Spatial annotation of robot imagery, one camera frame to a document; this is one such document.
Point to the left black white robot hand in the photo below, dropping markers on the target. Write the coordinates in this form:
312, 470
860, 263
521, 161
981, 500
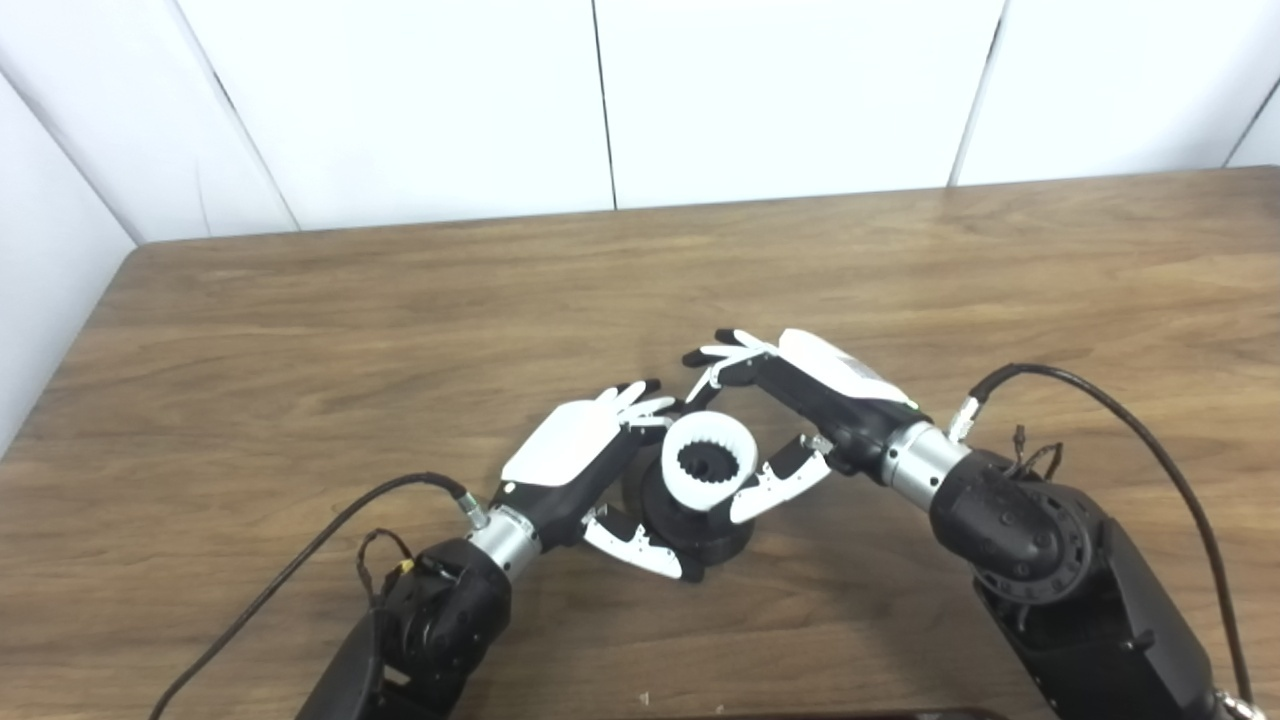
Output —
570, 445

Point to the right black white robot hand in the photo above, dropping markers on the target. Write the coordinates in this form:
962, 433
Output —
840, 390

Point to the round black stepped part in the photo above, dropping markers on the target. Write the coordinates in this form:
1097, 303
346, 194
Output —
710, 535

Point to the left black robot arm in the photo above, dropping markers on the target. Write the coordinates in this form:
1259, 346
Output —
440, 620

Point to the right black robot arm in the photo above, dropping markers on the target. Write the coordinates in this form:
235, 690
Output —
1080, 600

